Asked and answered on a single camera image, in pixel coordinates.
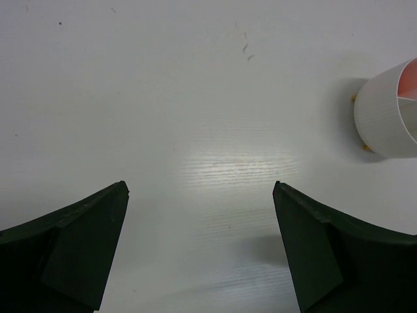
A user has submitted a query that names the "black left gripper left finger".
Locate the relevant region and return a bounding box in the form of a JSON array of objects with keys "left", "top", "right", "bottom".
[{"left": 1, "top": 181, "right": 129, "bottom": 312}]

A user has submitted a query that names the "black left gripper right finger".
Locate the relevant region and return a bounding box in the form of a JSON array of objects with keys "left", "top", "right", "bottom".
[{"left": 273, "top": 181, "right": 416, "bottom": 312}]

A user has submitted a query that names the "white divided round container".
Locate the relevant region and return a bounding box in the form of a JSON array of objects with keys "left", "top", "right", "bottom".
[{"left": 353, "top": 59, "right": 416, "bottom": 158}]

